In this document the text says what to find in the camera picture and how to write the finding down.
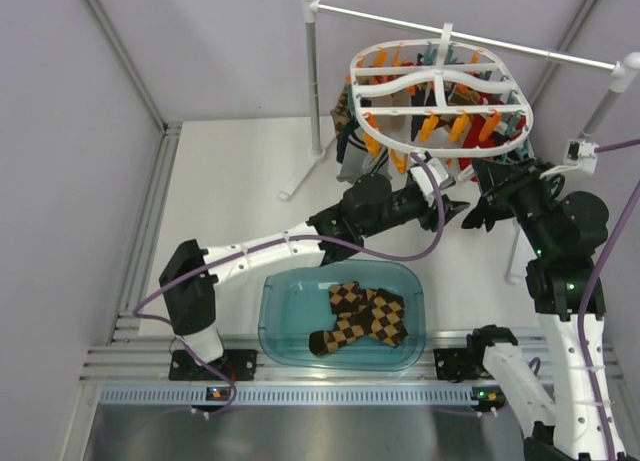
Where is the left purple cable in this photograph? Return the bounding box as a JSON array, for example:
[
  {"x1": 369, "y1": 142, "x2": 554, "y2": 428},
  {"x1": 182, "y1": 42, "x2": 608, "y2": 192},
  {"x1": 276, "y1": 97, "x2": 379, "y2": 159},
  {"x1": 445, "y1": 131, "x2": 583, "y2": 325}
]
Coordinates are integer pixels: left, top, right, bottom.
[{"x1": 132, "y1": 153, "x2": 447, "y2": 417}]

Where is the red sock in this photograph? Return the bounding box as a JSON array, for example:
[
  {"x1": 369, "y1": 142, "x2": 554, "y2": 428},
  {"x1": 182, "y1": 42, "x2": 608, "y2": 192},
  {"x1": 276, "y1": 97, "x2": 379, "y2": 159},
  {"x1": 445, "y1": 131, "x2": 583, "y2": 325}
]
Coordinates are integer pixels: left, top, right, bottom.
[{"x1": 449, "y1": 111, "x2": 527, "y2": 158}]

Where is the white oval clip hanger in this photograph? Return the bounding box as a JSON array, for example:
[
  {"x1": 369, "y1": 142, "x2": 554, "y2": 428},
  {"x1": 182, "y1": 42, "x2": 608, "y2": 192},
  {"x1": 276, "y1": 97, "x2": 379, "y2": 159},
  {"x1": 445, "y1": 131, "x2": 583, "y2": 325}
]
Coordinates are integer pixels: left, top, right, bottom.
[{"x1": 347, "y1": 25, "x2": 534, "y2": 161}]

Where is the brown patterned hanging sock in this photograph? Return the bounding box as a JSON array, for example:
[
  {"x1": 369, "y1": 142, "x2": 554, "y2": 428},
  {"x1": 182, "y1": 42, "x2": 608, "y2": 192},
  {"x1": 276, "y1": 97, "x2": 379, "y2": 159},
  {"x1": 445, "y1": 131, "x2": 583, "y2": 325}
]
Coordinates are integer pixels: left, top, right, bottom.
[{"x1": 330, "y1": 83, "x2": 352, "y2": 164}]

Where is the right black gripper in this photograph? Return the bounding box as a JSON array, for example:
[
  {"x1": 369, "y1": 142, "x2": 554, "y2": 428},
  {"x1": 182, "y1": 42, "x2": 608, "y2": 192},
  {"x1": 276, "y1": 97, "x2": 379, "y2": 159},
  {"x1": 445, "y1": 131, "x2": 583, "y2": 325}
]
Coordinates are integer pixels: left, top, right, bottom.
[{"x1": 472, "y1": 154, "x2": 559, "y2": 254}]

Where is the perforated cable duct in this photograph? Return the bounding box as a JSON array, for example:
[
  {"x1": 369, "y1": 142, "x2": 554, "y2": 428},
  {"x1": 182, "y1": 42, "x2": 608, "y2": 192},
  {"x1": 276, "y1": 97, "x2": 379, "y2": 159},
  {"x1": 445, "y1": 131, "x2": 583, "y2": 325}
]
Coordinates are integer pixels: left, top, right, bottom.
[{"x1": 100, "y1": 384, "x2": 505, "y2": 409}]

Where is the brown argyle sock front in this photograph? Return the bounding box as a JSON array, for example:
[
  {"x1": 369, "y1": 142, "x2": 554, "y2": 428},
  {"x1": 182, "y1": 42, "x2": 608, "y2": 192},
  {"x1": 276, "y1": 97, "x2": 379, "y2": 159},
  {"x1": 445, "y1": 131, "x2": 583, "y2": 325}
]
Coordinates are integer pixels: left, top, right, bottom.
[{"x1": 309, "y1": 281, "x2": 381, "y2": 356}]

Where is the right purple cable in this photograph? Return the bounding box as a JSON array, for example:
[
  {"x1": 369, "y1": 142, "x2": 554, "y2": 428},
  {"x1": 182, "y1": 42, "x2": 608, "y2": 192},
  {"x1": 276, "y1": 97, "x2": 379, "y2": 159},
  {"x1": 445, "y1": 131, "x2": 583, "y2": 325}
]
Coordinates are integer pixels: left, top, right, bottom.
[{"x1": 574, "y1": 138, "x2": 640, "y2": 461}]

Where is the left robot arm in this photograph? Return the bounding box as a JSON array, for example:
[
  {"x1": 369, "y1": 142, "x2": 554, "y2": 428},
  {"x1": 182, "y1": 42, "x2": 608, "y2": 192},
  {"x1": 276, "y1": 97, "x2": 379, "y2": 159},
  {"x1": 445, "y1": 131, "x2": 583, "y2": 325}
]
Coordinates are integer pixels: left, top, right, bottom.
[{"x1": 159, "y1": 167, "x2": 469, "y2": 378}]

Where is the black sock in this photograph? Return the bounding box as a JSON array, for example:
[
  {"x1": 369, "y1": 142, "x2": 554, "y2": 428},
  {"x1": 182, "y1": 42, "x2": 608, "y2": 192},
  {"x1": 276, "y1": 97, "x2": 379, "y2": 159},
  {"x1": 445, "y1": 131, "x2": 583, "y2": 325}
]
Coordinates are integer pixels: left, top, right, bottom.
[{"x1": 461, "y1": 197, "x2": 511, "y2": 232}]

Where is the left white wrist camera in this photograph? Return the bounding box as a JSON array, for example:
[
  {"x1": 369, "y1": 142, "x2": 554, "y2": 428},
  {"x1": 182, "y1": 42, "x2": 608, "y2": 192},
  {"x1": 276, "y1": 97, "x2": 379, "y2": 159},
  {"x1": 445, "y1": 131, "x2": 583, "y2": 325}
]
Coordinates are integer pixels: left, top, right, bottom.
[{"x1": 408, "y1": 152, "x2": 455, "y2": 199}]

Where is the grey striped sock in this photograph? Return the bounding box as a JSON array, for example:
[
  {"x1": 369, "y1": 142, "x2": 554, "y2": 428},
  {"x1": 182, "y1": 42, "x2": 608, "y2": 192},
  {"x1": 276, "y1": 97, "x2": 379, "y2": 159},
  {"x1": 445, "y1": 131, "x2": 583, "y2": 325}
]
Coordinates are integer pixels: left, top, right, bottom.
[
  {"x1": 336, "y1": 131, "x2": 375, "y2": 184},
  {"x1": 364, "y1": 146, "x2": 392, "y2": 180}
]

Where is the purple cable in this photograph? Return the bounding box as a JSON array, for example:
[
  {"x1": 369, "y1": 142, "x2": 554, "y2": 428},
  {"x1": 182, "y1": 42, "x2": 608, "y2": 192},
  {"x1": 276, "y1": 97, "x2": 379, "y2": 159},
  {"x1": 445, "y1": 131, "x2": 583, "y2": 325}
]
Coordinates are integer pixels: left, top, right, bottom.
[
  {"x1": 574, "y1": 138, "x2": 640, "y2": 461},
  {"x1": 132, "y1": 153, "x2": 447, "y2": 417}
]

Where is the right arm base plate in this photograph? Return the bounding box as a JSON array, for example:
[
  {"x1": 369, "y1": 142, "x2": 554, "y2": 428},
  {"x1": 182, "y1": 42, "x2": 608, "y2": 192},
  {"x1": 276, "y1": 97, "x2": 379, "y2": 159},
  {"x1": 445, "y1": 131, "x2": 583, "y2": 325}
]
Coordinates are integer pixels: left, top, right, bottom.
[{"x1": 433, "y1": 348, "x2": 492, "y2": 383}]

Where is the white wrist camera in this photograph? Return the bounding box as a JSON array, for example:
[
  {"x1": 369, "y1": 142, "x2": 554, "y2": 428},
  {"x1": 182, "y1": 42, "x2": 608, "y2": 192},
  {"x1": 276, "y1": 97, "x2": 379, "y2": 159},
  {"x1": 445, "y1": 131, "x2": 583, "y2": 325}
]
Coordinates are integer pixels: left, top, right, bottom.
[
  {"x1": 562, "y1": 139, "x2": 599, "y2": 175},
  {"x1": 408, "y1": 152, "x2": 455, "y2": 199}
]

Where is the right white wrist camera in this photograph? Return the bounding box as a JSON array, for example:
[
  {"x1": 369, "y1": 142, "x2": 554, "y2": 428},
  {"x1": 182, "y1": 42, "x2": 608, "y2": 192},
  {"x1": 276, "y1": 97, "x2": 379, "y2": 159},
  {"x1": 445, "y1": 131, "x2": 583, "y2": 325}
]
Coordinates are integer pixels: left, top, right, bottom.
[{"x1": 562, "y1": 139, "x2": 599, "y2": 175}]

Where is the brown argyle sock back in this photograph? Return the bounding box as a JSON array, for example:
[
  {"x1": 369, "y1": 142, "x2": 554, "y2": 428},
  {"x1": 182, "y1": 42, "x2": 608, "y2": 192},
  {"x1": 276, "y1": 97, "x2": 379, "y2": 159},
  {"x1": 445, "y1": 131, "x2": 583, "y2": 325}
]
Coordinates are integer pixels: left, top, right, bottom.
[{"x1": 365, "y1": 288, "x2": 408, "y2": 348}]

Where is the teal plastic basin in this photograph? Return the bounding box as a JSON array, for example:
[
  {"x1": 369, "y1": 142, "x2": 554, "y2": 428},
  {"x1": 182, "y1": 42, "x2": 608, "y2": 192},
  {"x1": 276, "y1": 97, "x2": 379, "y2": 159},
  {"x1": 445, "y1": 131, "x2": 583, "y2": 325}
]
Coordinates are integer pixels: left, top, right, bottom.
[{"x1": 258, "y1": 260, "x2": 426, "y2": 371}]

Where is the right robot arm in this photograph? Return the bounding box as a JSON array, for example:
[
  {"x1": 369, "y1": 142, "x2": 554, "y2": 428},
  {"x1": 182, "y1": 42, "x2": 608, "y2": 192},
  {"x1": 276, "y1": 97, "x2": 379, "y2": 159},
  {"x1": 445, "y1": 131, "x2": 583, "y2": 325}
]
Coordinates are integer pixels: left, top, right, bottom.
[{"x1": 466, "y1": 159, "x2": 632, "y2": 460}]

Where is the brown argyle sock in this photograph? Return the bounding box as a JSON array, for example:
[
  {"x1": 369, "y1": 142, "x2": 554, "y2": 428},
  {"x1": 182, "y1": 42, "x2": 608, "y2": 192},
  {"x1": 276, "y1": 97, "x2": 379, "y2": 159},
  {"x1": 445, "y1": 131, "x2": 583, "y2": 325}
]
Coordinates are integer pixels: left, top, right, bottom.
[
  {"x1": 365, "y1": 288, "x2": 408, "y2": 348},
  {"x1": 309, "y1": 281, "x2": 381, "y2": 356}
]

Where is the white drying rack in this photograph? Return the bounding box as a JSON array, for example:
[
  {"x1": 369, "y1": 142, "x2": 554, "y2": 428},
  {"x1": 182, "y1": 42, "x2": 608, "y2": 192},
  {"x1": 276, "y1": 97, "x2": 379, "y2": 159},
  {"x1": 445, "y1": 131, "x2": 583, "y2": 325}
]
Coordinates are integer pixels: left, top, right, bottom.
[{"x1": 277, "y1": 0, "x2": 640, "y2": 285}]

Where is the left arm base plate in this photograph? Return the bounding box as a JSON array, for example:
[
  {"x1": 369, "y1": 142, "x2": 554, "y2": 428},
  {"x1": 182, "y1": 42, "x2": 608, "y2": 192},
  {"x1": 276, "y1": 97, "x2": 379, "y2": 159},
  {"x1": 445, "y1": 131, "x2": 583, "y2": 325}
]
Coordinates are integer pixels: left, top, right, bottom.
[{"x1": 168, "y1": 349, "x2": 257, "y2": 382}]

